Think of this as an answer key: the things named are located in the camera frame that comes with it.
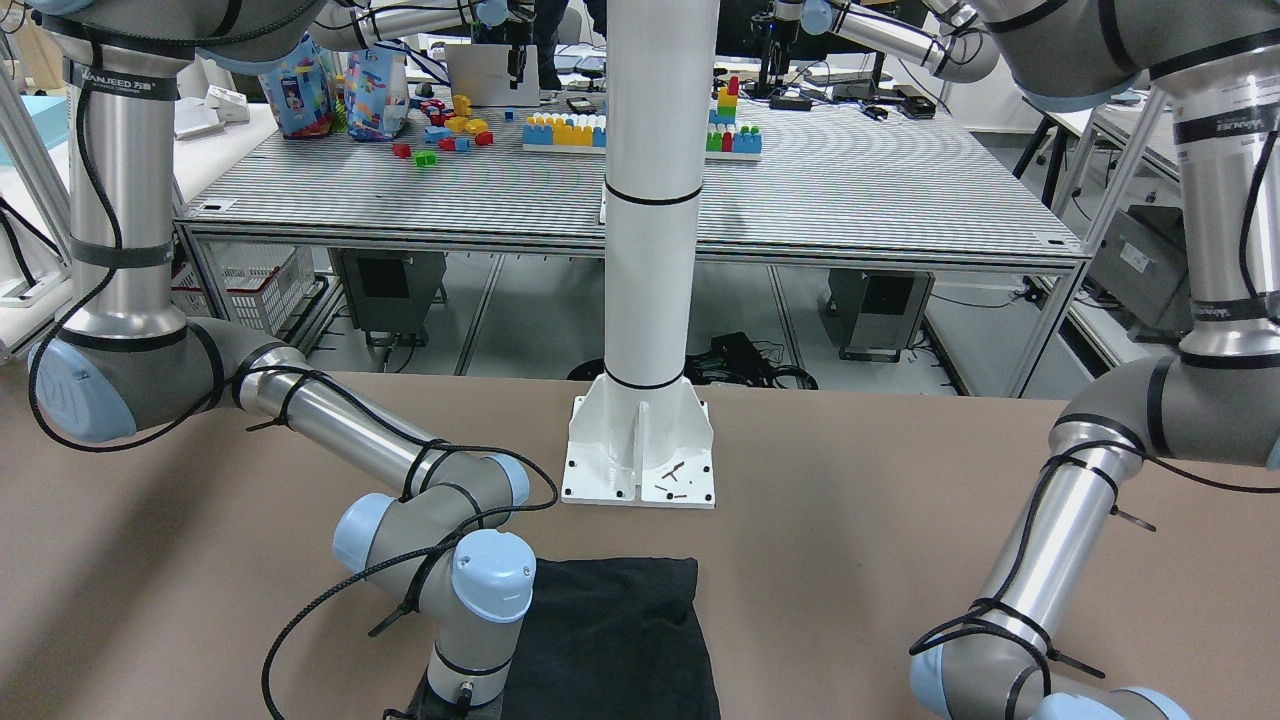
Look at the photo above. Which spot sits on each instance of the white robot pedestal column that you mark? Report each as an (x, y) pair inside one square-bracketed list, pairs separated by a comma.
[(641, 436)]

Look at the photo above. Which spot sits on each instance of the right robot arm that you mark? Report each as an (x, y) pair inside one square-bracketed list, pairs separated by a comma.
[(125, 365)]

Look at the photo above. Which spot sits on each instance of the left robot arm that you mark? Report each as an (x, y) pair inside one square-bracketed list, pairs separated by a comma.
[(1214, 400)]

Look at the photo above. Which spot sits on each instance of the striped metal side table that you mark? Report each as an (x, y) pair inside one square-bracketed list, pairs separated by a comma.
[(832, 187)]

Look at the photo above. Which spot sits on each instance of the toy brick row on plate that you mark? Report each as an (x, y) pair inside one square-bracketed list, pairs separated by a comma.
[(561, 132)]

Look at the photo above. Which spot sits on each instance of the colourful toy brick bag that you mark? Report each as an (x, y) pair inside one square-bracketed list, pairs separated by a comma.
[(376, 93)]

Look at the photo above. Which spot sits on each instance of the dark garment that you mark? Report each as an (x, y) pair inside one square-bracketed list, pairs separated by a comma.
[(610, 639)]

